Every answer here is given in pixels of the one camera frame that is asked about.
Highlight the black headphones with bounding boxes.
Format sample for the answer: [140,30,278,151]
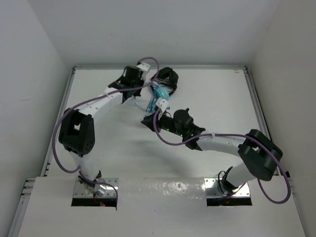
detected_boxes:
[150,67,179,97]

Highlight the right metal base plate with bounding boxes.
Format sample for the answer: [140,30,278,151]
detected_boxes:
[204,178,252,207]

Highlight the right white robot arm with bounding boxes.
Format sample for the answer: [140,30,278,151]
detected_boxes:
[141,109,283,195]

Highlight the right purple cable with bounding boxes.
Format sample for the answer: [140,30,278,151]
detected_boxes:
[153,110,291,204]

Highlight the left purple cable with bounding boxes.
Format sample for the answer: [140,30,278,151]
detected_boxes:
[53,57,160,205]

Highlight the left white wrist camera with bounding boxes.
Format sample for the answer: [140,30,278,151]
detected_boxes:
[136,62,151,73]

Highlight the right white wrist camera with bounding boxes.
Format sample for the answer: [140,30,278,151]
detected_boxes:
[156,98,169,113]

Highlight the teal cat-ear headphones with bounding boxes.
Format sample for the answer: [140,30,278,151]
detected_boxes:
[133,84,169,114]

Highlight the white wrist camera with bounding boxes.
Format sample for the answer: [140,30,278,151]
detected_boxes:
[156,98,169,113]
[136,62,151,73]

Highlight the purple cable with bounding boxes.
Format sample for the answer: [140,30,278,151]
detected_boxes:
[153,110,291,204]
[53,57,160,205]

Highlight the metal base plate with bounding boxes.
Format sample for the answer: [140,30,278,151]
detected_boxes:
[204,178,252,207]
[71,176,119,208]

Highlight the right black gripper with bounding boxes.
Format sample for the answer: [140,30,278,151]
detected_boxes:
[142,110,185,137]

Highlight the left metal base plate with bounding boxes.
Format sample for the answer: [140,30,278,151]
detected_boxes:
[71,176,119,208]

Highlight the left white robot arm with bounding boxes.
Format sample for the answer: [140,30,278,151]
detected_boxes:
[58,63,150,182]

